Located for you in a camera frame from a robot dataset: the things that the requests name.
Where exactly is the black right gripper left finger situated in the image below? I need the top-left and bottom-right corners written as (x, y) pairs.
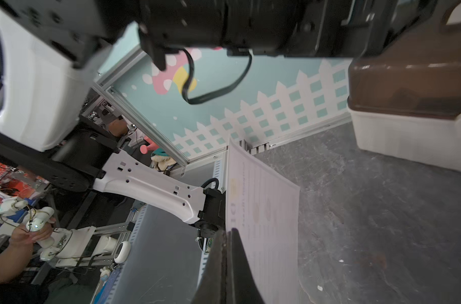
top-left (191, 230), bottom-right (227, 304)

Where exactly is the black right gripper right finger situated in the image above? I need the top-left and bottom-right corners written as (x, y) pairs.
top-left (226, 228), bottom-right (264, 304)

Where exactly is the restaurant special menu sheet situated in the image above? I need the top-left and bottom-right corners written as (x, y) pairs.
top-left (225, 143), bottom-right (300, 303)

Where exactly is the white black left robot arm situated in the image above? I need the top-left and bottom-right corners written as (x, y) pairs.
top-left (0, 1), bottom-right (436, 234)

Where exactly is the person forearm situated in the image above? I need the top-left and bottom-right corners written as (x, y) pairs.
top-left (0, 217), bottom-right (55, 284)

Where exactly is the white box with brown lid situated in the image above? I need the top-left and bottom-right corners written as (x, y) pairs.
top-left (348, 1), bottom-right (461, 172)

